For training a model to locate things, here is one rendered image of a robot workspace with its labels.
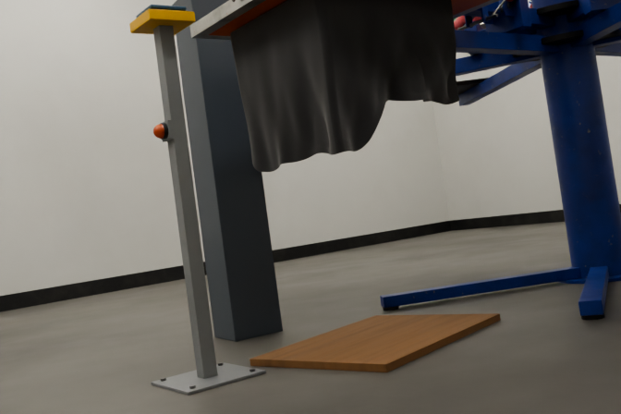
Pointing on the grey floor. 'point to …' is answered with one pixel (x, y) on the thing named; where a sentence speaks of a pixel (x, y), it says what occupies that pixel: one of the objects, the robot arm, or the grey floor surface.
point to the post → (186, 210)
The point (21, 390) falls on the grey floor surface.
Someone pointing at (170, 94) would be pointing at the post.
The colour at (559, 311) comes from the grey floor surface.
